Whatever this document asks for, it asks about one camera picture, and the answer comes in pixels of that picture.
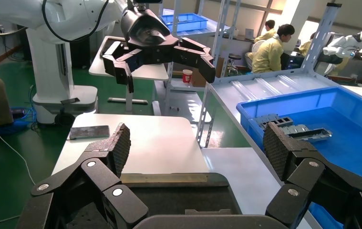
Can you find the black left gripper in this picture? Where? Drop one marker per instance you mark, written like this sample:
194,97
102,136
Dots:
146,31

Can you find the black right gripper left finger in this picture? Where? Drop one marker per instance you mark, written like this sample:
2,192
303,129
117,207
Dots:
73,189

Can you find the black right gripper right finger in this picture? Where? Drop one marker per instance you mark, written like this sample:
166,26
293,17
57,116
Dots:
326,189

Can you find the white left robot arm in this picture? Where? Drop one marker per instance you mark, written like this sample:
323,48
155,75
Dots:
73,12

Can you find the black container with brass edges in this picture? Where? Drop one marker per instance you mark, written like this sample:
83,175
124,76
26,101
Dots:
174,196

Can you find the white side table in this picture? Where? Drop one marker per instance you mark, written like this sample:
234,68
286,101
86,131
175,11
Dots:
149,72

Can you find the red paper cup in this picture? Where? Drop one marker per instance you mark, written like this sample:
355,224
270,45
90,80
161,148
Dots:
187,75

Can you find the white storage rack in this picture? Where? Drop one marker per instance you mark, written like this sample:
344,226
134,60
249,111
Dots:
170,94

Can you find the brown cardboard box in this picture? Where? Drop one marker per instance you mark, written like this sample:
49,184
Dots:
198,82

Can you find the large blue plastic bin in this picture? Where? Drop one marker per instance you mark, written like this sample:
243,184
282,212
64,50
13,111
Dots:
342,151

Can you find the small blue plastic bin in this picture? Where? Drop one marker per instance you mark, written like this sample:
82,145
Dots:
184,22

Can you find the dark glossy smartphone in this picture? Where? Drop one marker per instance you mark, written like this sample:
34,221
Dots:
89,132

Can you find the black round stool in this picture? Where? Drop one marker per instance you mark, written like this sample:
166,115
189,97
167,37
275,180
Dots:
234,57

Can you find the white metal shelf rack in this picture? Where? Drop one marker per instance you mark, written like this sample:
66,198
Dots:
263,85

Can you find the person in yellow coat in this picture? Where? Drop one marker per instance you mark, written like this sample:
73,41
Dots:
267,53
267,33
305,47

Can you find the white humanoid robot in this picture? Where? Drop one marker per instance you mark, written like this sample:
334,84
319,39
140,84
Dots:
342,45

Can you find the silver metal bracket part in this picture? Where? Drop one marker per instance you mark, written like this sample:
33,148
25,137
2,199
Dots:
307,134

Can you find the grey metal bracket part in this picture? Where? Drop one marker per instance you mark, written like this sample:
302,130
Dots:
275,121

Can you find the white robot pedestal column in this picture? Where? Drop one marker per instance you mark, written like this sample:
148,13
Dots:
51,72

